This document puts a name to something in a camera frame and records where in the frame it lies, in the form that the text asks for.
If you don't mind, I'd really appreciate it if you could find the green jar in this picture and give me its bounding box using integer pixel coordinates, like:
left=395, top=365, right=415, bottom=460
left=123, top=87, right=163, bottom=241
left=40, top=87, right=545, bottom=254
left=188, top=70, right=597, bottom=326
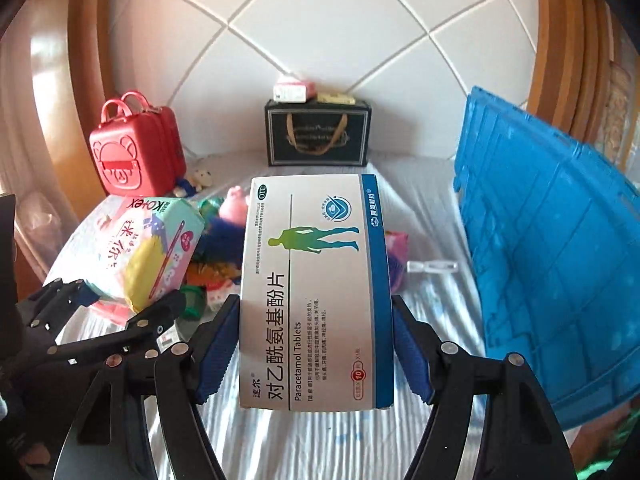
left=180, top=285, right=207, bottom=321

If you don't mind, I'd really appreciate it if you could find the pink pig plush blue shirt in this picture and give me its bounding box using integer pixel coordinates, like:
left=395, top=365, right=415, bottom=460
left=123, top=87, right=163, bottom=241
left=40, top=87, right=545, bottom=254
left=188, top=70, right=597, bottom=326
left=172, top=169, right=214, bottom=198

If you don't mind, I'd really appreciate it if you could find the blue plastic storage crate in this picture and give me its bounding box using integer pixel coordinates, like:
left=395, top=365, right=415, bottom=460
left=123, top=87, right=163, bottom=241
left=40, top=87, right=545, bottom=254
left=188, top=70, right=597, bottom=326
left=454, top=88, right=639, bottom=429

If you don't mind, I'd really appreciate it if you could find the pink white tissue box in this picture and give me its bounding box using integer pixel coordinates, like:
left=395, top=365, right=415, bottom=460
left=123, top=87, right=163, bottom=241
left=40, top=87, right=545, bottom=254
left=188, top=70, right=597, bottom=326
left=272, top=76, right=317, bottom=103

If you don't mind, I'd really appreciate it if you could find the paracetamol tablets box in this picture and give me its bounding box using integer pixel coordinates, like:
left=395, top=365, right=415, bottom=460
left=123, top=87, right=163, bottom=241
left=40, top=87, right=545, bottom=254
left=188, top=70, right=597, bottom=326
left=239, top=174, right=394, bottom=412

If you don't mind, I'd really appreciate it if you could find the pink green pad pack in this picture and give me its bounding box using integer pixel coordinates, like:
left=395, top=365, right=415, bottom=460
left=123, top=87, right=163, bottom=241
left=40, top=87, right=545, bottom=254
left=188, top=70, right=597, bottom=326
left=385, top=231, right=409, bottom=294

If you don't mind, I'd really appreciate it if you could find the small yellow box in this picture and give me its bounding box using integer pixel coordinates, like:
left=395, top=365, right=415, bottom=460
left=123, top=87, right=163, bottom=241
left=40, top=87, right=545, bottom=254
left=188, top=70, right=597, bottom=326
left=317, top=92, right=357, bottom=106

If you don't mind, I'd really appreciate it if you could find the clear plastic bag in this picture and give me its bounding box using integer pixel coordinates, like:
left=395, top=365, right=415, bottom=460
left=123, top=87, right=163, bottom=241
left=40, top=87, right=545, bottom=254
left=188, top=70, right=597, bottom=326
left=15, top=191, right=78, bottom=274

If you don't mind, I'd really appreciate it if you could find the pink flower tissue pack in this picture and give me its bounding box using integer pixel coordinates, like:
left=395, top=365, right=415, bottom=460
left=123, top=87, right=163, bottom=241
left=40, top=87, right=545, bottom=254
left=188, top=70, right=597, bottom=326
left=44, top=195, right=125, bottom=284

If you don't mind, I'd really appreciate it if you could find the pink pig plush orange shirt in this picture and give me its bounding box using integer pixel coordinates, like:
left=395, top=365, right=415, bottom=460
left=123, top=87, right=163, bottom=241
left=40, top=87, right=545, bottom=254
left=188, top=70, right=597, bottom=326
left=218, top=185, right=248, bottom=228

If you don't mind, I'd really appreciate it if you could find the red piggy suitcase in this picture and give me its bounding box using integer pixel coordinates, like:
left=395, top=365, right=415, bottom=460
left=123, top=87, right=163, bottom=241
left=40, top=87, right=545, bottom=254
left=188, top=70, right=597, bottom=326
left=89, top=90, right=186, bottom=197

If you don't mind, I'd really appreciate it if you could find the black gift bag box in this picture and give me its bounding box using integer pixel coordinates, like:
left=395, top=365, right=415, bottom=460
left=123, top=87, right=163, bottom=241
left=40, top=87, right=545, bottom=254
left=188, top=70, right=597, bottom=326
left=265, top=100, right=372, bottom=167

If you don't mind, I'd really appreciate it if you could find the teal pink tissue pack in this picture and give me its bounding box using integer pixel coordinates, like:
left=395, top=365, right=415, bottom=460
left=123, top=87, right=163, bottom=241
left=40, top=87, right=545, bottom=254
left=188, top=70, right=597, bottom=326
left=84, top=197, right=205, bottom=313

